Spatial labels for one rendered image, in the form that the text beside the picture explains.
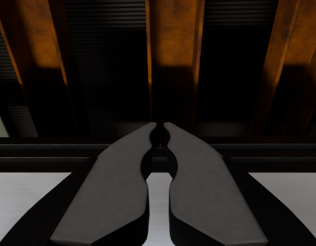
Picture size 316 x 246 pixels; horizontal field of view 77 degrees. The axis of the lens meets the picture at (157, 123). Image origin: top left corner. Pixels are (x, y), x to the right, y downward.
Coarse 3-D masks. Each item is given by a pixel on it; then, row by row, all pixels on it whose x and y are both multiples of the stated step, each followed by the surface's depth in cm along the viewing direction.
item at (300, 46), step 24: (288, 0) 28; (312, 0) 30; (288, 24) 28; (312, 24) 31; (288, 48) 33; (312, 48) 33; (264, 72) 34; (288, 72) 35; (312, 72) 33; (264, 96) 34; (288, 96) 37; (312, 96) 33; (264, 120) 34; (288, 120) 39
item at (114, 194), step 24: (120, 144) 10; (144, 144) 10; (96, 168) 8; (120, 168) 8; (144, 168) 9; (96, 192) 7; (120, 192) 7; (144, 192) 7; (72, 216) 6; (96, 216) 6; (120, 216) 6; (144, 216) 6; (72, 240) 6; (96, 240) 6; (120, 240) 6; (144, 240) 7
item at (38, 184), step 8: (24, 176) 22; (32, 176) 22; (40, 176) 22; (48, 176) 22; (56, 176) 22; (64, 176) 22; (32, 184) 23; (40, 184) 23; (48, 184) 23; (56, 184) 23; (32, 192) 24; (40, 192) 24; (32, 200) 24
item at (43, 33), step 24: (0, 0) 28; (24, 0) 30; (48, 0) 27; (0, 24) 28; (24, 24) 32; (48, 24) 32; (24, 48) 32; (48, 48) 34; (72, 48) 34; (24, 72) 32; (48, 72) 35; (72, 72) 34; (24, 96) 33; (48, 96) 38; (72, 96) 33; (48, 120) 39; (72, 120) 40
